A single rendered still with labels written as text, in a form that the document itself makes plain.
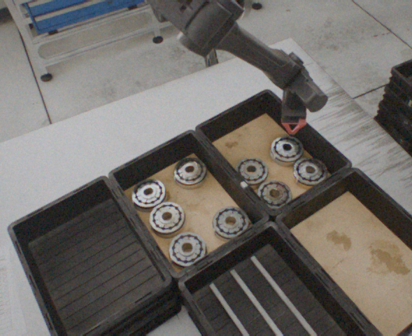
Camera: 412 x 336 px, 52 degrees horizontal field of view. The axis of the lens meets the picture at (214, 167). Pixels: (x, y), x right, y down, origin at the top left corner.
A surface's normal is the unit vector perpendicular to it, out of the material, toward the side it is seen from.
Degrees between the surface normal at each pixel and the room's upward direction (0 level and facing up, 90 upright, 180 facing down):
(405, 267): 0
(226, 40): 101
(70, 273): 0
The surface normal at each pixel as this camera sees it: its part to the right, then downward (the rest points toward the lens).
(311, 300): -0.05, -0.59
